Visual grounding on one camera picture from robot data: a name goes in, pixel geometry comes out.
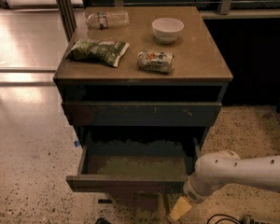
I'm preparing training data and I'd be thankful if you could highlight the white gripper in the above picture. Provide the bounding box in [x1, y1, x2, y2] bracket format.
[168, 174, 213, 223]

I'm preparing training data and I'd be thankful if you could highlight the brown drawer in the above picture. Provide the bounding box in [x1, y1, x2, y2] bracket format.
[62, 102, 222, 127]
[66, 136, 200, 193]

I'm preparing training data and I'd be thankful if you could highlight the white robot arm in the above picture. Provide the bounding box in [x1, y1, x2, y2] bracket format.
[168, 150, 280, 224]

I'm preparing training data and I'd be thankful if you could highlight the brown drawer cabinet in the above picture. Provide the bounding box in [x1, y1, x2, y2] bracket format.
[53, 7, 232, 146]

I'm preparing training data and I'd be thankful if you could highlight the dark object at floor edge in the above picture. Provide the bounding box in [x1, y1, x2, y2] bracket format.
[95, 217, 111, 224]

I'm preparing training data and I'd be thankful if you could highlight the blue tape piece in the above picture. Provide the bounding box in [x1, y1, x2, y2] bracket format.
[74, 140, 81, 147]

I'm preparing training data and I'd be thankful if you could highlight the crushed soda can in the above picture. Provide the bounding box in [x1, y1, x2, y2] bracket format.
[137, 50, 175, 74]

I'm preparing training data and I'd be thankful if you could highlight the green chip bag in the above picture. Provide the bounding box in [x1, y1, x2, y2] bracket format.
[66, 38, 130, 67]

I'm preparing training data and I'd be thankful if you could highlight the white ceramic bowl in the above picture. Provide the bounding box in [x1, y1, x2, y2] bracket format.
[152, 18, 184, 44]

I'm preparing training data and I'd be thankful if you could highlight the clear plastic water bottle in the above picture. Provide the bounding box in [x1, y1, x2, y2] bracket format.
[86, 10, 129, 29]

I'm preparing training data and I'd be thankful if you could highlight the black cable on floor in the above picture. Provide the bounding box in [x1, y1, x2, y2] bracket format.
[206, 213, 244, 224]

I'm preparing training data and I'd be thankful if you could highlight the dark metal post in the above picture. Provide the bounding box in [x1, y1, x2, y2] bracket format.
[56, 0, 77, 41]

